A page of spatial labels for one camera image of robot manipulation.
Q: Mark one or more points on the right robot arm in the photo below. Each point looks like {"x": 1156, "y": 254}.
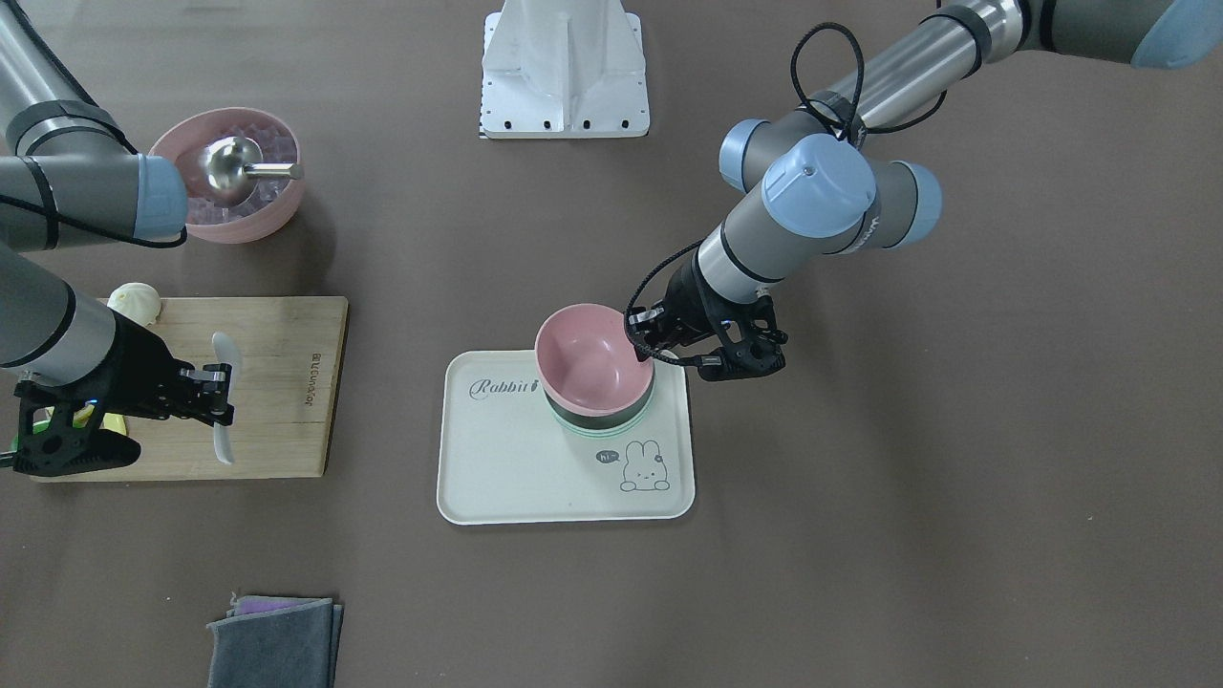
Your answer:
{"x": 71, "y": 178}

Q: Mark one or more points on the steel ice scoop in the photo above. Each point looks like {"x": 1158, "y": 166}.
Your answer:
{"x": 229, "y": 169}

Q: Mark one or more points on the white ceramic spoon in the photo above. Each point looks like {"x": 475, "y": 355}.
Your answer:
{"x": 228, "y": 353}

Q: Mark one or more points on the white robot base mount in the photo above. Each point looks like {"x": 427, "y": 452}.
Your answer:
{"x": 563, "y": 70}

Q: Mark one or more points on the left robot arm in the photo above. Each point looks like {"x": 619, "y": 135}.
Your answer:
{"x": 808, "y": 189}

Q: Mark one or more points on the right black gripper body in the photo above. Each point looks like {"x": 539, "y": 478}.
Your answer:
{"x": 137, "y": 371}

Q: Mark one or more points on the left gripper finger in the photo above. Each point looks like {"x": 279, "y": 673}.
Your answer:
{"x": 642, "y": 348}

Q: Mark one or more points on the large pink bowl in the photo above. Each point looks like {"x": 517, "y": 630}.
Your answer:
{"x": 273, "y": 201}

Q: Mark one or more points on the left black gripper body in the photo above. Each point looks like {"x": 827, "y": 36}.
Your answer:
{"x": 684, "y": 308}

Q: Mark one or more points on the cream rabbit tray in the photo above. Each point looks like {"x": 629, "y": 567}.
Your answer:
{"x": 507, "y": 458}

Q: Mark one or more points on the yellow plastic knife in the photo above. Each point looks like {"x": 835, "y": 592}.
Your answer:
{"x": 115, "y": 423}

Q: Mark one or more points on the grey folded cloth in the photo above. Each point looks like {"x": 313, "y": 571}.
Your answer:
{"x": 276, "y": 641}

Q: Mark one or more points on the small pink bowl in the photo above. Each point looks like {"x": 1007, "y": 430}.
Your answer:
{"x": 588, "y": 365}

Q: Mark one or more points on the bamboo cutting board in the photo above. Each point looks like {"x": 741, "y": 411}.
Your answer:
{"x": 291, "y": 350}

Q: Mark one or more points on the green stacked bowls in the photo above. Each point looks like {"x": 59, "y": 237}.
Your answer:
{"x": 609, "y": 426}

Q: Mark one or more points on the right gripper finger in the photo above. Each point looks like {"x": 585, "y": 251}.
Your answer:
{"x": 214, "y": 413}
{"x": 215, "y": 377}

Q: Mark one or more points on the lemon slice stack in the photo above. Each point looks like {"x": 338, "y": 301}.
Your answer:
{"x": 82, "y": 417}

